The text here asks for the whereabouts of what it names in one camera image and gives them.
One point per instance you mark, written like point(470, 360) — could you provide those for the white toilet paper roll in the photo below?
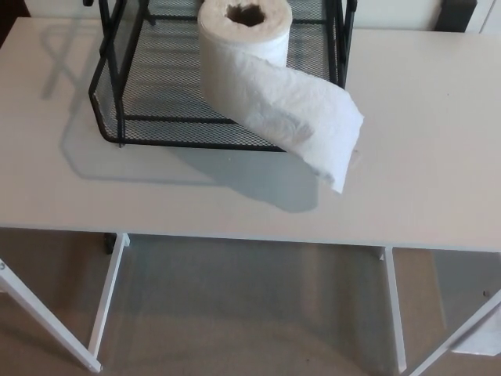
point(242, 66)

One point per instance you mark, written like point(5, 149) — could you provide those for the black mesh file tray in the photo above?
point(156, 129)

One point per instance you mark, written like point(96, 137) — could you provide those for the black background furniture piece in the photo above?
point(454, 13)

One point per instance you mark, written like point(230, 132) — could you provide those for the dark brown background furniture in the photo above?
point(8, 6)

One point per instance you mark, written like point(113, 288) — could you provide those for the white desk leg frame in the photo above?
point(109, 293)
point(394, 313)

